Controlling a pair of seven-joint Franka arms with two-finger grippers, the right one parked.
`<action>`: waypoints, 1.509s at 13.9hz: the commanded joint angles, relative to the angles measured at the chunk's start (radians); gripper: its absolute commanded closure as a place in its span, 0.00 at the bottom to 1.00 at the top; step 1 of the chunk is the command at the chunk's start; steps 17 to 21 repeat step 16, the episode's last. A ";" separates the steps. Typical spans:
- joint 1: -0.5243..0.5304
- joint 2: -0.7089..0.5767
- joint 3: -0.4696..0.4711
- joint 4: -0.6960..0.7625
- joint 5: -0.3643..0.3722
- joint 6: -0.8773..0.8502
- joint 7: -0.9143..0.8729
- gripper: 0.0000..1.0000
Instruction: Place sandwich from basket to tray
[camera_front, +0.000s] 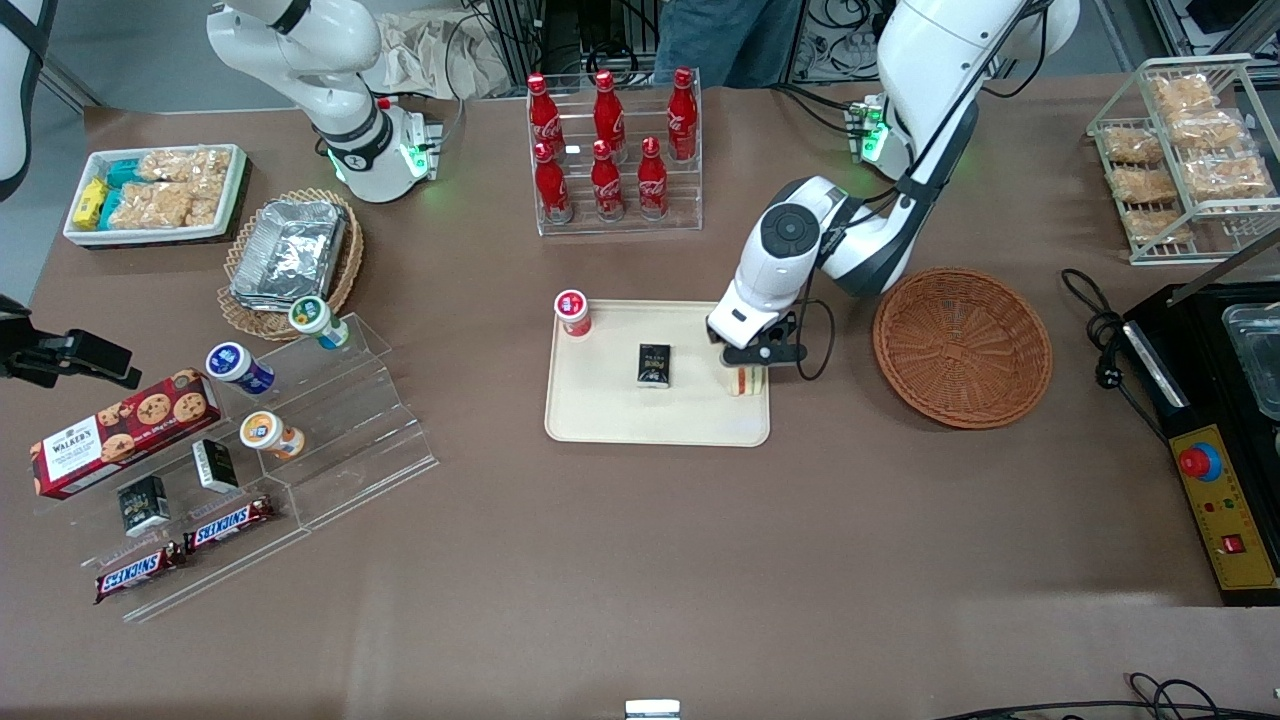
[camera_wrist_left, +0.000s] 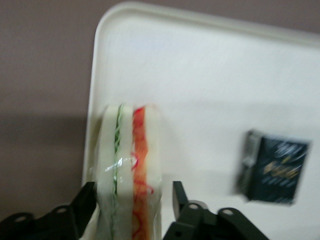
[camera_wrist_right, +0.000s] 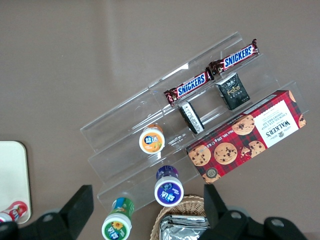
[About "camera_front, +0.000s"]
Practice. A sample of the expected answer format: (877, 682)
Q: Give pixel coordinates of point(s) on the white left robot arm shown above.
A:
(930, 60)

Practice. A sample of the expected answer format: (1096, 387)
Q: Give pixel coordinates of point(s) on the grey metal bar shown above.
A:
(1225, 268)

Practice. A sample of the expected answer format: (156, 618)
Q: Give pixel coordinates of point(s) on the teal snack packet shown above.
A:
(122, 172)
(110, 208)

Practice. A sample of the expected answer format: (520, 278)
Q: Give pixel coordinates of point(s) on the clear rice cracker pack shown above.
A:
(165, 205)
(185, 165)

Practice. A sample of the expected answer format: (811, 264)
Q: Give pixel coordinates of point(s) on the red cola bottle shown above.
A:
(552, 190)
(607, 188)
(682, 115)
(652, 185)
(545, 115)
(609, 115)

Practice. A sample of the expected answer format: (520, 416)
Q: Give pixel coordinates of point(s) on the small white device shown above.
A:
(652, 710)

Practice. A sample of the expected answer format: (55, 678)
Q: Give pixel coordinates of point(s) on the aluminium foil tray stack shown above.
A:
(290, 255)

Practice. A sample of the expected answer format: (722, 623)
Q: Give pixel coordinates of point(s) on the steel appliance tray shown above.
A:
(1255, 350)

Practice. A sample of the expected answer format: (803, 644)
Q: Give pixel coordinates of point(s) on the triangular sandwich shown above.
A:
(748, 382)

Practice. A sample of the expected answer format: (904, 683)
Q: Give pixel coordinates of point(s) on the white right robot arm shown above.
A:
(310, 60)

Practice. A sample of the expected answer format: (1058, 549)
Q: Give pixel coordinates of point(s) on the purple label gum bottle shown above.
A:
(235, 364)

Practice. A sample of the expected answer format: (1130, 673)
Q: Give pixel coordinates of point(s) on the yellow snack packet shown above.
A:
(90, 205)

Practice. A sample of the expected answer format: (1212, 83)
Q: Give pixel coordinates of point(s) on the clear acrylic stepped stand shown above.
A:
(350, 420)

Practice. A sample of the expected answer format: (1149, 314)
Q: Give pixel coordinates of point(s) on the light flat wicker basket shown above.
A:
(240, 310)

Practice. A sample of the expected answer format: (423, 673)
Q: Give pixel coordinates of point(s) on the red Walkers cookie box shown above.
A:
(120, 435)

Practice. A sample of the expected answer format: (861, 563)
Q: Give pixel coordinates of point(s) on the black appliance yellow panel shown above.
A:
(1200, 400)

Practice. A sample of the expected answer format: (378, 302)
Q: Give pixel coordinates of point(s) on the cream plastic serving tray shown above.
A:
(620, 410)

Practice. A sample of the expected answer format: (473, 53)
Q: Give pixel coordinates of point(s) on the red emergency stop button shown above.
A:
(1200, 462)

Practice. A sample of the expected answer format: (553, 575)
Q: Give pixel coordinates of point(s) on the person in blue jeans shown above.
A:
(720, 40)

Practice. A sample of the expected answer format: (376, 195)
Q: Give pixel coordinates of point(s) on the bagged golden cracker pack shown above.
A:
(1183, 93)
(1208, 130)
(1145, 185)
(1160, 227)
(1132, 145)
(1230, 177)

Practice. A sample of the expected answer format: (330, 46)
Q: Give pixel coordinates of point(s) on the green label gum bottle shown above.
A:
(312, 318)

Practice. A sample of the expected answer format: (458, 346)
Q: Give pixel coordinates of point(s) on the brown round wicker basket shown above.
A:
(960, 350)

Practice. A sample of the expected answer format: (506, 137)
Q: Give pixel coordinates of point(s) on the black tissue pack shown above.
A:
(654, 365)
(215, 465)
(144, 506)

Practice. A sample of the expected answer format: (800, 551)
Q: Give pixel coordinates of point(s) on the white rectangular snack bin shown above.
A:
(235, 190)

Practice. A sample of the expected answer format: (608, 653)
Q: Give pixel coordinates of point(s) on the Snickers chocolate bar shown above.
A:
(140, 572)
(228, 524)

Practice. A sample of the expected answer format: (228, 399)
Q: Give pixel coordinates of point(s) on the clear acrylic bottle rack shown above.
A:
(685, 200)

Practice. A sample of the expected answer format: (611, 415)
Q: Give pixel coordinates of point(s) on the orange label gum bottle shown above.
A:
(265, 433)

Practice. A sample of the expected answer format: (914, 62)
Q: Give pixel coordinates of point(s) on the red label gum bottle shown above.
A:
(572, 310)

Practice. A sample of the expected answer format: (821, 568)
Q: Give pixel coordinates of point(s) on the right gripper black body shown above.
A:
(28, 352)

